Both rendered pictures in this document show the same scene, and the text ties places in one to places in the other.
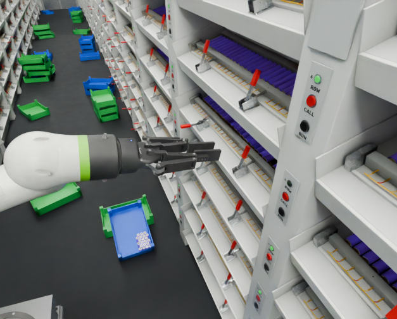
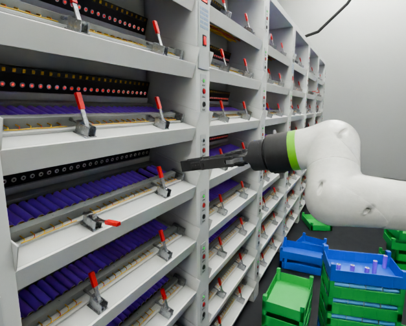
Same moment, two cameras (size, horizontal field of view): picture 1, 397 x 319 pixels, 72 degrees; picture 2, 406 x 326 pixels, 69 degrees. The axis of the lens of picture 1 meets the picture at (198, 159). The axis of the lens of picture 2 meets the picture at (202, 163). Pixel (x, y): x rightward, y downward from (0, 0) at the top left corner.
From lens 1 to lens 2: 122 cm
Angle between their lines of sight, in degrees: 113
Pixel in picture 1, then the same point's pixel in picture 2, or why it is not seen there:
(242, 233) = (174, 249)
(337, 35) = (206, 62)
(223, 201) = (145, 270)
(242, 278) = (180, 297)
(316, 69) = (202, 77)
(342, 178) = not seen: hidden behind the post
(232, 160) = (149, 199)
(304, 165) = (205, 123)
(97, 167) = not seen: hidden behind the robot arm
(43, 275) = not seen: outside the picture
